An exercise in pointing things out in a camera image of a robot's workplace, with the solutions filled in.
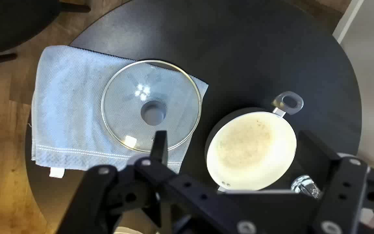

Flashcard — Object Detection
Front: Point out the round black table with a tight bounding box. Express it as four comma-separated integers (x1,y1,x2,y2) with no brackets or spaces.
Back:
23,0,362,234

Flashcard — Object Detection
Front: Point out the glass lid with grey knob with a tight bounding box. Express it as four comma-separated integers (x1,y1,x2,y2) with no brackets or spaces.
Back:
99,58,203,153

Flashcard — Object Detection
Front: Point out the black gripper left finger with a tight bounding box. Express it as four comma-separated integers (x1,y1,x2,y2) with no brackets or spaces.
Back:
55,130,177,234

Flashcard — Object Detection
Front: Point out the light blue towel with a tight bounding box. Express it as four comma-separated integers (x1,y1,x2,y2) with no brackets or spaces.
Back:
29,44,210,179

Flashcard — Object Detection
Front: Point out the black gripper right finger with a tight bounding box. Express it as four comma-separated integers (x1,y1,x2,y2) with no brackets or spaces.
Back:
298,128,368,234

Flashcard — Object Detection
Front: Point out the black chair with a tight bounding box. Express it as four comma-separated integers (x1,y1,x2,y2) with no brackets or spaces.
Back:
0,0,62,66

